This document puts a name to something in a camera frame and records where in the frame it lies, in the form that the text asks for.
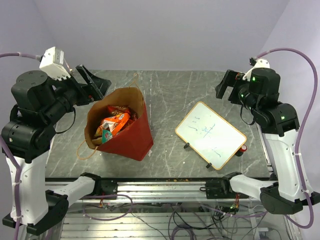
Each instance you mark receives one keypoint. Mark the teal Fox's candy bag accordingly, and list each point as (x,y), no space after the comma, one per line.
(106,136)

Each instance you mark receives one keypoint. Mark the red black marker cap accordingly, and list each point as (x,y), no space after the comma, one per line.
(241,150)

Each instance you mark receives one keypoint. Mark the aluminium rail frame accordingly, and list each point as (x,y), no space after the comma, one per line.
(171,210)

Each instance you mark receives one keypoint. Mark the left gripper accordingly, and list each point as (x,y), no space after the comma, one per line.
(98,87)

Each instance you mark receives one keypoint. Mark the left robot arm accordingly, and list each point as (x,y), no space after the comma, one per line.
(41,101)

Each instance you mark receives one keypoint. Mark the small whiteboard yellow frame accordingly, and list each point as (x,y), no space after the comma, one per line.
(210,135)

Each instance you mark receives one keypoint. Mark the red paper bag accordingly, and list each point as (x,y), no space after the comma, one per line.
(135,141)

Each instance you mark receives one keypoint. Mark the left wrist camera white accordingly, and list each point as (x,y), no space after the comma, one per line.
(52,64)

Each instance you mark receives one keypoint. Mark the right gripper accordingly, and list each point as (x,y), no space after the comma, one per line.
(230,78)

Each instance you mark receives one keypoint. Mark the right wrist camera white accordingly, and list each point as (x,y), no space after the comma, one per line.
(255,64)

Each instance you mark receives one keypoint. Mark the orange Fox's candy bag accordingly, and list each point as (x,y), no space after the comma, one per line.
(115,123)

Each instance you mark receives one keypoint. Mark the red noodle snack bag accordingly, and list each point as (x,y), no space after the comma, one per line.
(115,110)

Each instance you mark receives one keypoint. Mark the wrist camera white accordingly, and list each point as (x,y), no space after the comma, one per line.
(255,64)
(52,64)

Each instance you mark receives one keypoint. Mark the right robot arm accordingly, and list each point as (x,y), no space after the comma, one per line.
(279,124)

